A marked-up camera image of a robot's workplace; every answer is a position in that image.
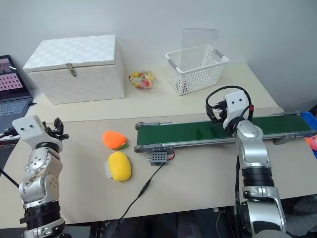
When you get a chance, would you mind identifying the white perforated plastic basket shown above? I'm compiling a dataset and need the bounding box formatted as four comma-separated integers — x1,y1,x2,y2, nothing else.
165,44,230,97

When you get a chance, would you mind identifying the green conveyor belt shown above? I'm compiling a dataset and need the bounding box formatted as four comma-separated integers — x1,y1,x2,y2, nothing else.
134,111,317,155

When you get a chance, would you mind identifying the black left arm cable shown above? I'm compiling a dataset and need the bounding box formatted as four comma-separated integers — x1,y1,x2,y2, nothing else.
0,126,20,187

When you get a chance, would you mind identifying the metal box latch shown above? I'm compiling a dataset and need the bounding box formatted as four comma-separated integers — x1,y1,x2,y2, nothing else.
65,62,77,77

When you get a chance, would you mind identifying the grey perforated motor box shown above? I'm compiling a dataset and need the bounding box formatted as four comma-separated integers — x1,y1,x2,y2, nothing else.
147,151,169,168

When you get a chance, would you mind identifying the open laptop computer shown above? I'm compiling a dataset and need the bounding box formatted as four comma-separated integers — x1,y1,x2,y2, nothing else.
0,55,34,125

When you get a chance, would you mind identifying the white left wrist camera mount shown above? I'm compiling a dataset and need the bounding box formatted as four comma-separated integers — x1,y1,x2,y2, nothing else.
11,115,62,150

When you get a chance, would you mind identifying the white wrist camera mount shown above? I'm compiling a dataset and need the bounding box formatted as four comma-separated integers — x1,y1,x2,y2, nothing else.
222,91,249,130
11,115,62,150

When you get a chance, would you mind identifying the black power cable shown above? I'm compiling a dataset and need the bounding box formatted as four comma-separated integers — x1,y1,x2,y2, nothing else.
115,164,167,225

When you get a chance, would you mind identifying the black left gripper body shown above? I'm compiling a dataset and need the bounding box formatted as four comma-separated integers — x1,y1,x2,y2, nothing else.
41,120,65,142

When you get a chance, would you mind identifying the dark grey bundle beside table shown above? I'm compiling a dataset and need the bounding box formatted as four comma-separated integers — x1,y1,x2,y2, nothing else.
281,192,317,238

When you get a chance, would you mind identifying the pink plush toy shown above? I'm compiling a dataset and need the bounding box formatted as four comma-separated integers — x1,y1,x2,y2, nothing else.
305,134,317,151

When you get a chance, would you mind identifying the clear plastic lid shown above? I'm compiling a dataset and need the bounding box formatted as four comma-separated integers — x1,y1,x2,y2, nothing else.
181,28,219,73

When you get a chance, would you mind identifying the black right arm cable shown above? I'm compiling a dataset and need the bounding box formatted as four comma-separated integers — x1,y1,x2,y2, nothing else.
206,85,255,122

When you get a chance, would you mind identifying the yellow plush lemon toy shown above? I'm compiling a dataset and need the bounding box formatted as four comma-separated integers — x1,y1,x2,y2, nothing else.
104,151,133,182

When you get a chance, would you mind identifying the thin white cable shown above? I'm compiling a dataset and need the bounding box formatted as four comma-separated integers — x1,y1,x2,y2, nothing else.
214,207,225,230

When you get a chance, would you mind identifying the orange plush carrot toy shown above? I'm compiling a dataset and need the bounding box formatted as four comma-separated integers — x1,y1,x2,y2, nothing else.
102,130,129,151

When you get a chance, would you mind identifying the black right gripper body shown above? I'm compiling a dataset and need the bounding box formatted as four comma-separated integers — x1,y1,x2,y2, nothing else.
214,99,230,129

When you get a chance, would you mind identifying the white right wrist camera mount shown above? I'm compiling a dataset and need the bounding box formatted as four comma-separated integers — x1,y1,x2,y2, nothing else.
222,91,249,130

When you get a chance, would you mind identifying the white woven storage box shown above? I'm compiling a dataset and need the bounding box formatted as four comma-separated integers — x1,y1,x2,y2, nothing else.
22,34,126,106

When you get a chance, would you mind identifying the clear bag of colourful toys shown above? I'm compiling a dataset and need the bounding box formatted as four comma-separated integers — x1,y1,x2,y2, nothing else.
127,70,158,91

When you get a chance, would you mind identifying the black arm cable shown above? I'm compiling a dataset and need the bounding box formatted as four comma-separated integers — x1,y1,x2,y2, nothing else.
0,126,20,187
206,85,255,122

